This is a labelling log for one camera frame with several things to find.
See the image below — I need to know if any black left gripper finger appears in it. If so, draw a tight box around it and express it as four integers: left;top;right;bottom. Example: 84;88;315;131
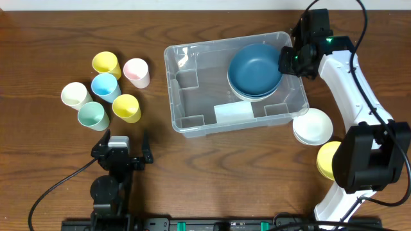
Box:
94;129;110;151
141;130;151;158

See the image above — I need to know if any dark blue bowl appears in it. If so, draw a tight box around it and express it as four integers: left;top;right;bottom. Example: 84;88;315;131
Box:
227;78;282;98
227;44;283;94

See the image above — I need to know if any beige large bowl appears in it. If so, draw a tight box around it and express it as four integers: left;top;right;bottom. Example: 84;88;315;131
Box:
227;80;277;103

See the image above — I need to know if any white small bowl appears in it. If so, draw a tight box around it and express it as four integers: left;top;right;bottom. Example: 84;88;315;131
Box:
292;108;333;146

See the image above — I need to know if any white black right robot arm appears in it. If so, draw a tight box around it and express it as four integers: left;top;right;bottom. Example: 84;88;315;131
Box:
279;9;410;230

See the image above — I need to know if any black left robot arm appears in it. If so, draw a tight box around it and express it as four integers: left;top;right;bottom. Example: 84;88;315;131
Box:
90;130;153;218

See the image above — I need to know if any clear plastic storage container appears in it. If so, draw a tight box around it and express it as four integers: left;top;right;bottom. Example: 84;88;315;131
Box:
164;31;309;138

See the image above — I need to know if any white label on container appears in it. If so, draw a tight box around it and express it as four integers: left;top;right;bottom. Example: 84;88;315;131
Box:
214;101;254;123

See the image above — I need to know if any mint green cup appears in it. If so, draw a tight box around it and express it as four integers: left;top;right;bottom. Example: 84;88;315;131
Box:
78;101;110;131

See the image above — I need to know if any yellow cup near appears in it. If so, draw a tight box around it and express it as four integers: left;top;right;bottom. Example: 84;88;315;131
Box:
112;94;141;123

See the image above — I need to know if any yellow cup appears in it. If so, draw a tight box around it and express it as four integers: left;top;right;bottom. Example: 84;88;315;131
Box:
92;51;122;80
112;94;141;123

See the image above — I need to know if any cream white cup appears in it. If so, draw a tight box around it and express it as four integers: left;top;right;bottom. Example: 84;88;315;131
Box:
60;82;93;110

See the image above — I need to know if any light blue cup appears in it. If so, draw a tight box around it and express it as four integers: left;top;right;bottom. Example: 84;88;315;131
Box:
91;73;121;103

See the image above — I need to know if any pink cup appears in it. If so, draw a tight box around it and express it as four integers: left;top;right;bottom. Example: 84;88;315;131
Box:
123;58;150;89

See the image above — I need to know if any yellow cup far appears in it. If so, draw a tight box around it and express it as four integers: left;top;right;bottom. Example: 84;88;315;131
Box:
92;51;122;80

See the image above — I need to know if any yellow small bowl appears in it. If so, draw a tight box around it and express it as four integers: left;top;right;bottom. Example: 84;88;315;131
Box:
316;141;341;181

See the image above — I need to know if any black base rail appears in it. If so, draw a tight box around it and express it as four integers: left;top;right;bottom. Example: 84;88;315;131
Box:
60;217;383;231

